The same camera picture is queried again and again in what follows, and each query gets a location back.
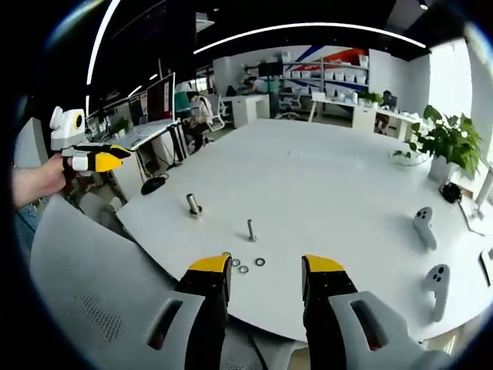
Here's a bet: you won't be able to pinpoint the white ceiling light strip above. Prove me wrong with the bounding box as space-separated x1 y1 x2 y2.
86 0 121 86
193 22 427 55

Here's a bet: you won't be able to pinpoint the white office desk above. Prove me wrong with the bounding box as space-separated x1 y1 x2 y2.
310 91 423 142

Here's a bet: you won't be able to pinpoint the white desktop stand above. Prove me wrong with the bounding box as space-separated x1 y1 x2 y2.
474 160 493 221

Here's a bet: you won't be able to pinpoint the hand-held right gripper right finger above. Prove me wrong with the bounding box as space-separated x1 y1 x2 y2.
300 254 458 370

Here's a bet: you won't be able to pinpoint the green potted plant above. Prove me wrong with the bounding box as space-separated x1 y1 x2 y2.
392 104 485 184

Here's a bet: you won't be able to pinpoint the grey mesh office chair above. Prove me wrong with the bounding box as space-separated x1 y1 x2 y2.
29 194 309 370

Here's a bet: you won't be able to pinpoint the white office chair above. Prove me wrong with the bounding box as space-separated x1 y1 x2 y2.
279 90 304 119
207 94 226 134

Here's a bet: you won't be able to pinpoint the small green desk plants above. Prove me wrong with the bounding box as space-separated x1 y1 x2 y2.
357 90 384 109

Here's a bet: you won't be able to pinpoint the thick threaded steel stud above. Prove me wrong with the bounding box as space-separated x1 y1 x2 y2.
186 192 204 220

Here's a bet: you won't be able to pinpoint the white handheld controller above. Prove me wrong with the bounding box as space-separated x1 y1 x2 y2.
423 264 451 323
412 207 439 251

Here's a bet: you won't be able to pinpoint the bright window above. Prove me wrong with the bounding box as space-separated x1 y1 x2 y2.
429 38 475 116

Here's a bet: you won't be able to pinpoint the white cabinet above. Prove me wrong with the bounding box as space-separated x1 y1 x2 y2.
230 94 270 130

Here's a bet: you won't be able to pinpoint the white flat device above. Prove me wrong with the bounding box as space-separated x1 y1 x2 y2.
479 248 493 288

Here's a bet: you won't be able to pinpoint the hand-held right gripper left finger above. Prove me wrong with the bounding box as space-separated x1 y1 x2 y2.
130 253 233 370

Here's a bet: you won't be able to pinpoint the rows of white storage bins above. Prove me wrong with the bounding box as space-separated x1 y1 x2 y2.
287 53 369 101

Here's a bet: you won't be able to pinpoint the black oval floor base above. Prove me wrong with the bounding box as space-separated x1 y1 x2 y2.
140 175 170 196

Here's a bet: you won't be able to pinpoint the metal shelving rack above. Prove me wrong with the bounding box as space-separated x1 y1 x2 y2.
283 52 371 103

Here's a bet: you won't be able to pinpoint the person's left hand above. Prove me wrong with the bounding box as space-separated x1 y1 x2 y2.
35 156 72 202

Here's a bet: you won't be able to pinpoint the thin device cable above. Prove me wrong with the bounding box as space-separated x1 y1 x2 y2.
456 200 493 237

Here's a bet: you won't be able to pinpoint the grey upholstered chair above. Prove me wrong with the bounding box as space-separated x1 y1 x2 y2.
15 116 50 170

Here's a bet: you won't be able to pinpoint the small black device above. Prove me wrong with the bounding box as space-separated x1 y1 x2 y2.
441 183 463 204

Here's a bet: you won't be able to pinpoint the black monitor on stand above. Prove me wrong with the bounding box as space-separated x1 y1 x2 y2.
257 60 285 116

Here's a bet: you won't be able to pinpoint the person's blue clothing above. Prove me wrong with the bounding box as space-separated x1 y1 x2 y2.
15 206 42 247

